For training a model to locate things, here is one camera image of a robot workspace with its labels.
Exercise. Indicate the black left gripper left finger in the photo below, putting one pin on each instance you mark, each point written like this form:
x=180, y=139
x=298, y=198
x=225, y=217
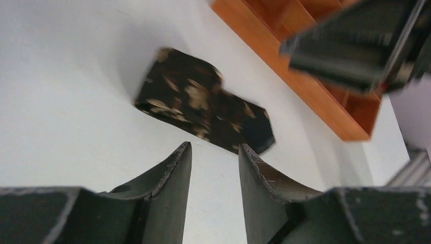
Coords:
x=150, y=208

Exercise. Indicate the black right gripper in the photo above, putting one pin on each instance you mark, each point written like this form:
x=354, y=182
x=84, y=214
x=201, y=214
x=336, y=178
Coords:
x=371, y=46

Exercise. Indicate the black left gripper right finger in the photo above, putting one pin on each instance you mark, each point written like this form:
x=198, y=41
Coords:
x=278, y=209

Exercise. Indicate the aluminium frame rail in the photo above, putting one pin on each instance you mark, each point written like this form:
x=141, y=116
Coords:
x=416, y=172

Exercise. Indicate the black gold floral tie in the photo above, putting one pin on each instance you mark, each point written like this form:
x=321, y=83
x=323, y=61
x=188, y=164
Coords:
x=187, y=92

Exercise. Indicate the wooden compartment tray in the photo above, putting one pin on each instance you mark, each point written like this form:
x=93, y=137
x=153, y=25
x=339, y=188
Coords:
x=264, y=25

